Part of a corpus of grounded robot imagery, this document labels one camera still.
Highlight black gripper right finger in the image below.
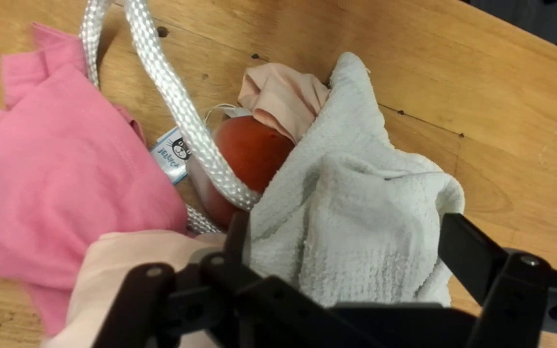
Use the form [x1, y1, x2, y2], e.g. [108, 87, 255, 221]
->
[437, 211, 557, 348]

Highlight pink shirt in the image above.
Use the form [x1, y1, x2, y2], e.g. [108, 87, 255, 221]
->
[0, 23, 189, 337]

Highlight red plush toy green leaves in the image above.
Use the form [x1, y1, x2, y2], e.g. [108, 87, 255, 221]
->
[151, 114, 296, 230]

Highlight peach shirt with orange print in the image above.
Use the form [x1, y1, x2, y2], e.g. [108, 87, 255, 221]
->
[42, 60, 332, 348]

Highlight white towel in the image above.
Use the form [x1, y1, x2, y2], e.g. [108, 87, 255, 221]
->
[241, 50, 468, 308]

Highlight white rope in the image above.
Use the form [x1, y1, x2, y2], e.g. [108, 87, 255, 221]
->
[79, 0, 261, 238]

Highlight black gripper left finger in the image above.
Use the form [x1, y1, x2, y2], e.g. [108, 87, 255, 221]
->
[91, 211, 305, 348]

